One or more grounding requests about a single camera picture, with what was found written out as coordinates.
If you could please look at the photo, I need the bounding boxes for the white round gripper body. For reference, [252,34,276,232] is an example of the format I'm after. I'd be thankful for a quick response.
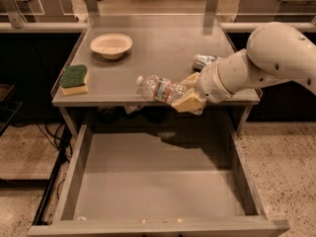
[196,62,232,104]

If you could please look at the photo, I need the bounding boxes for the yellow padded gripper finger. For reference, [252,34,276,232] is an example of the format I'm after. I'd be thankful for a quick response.
[181,72,199,89]
[171,88,206,114]

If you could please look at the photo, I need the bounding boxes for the clear plastic water bottle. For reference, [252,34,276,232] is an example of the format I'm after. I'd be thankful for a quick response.
[136,75,191,109]

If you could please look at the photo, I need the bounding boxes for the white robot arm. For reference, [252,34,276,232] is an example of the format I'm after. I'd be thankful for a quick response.
[172,22,316,113]

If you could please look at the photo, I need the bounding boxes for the open grey top drawer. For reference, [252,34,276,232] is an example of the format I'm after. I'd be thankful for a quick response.
[29,119,289,237]

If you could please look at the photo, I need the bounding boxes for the crushed silver drink can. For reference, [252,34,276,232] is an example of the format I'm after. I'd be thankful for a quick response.
[193,54,219,71]

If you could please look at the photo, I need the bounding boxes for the white paper bowl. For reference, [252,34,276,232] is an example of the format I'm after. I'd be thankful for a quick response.
[90,34,133,60]

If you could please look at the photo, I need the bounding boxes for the grey metal cabinet table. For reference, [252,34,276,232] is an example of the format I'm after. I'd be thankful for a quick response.
[49,13,264,140]

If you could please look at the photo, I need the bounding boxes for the green and yellow sponge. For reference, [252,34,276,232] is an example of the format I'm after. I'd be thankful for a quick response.
[60,64,89,95]

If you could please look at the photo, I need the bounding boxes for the dark side shelf unit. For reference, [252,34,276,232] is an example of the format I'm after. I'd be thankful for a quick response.
[0,83,24,138]

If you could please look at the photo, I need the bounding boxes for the black floor cables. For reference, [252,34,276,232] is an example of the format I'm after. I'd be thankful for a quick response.
[11,120,73,199]

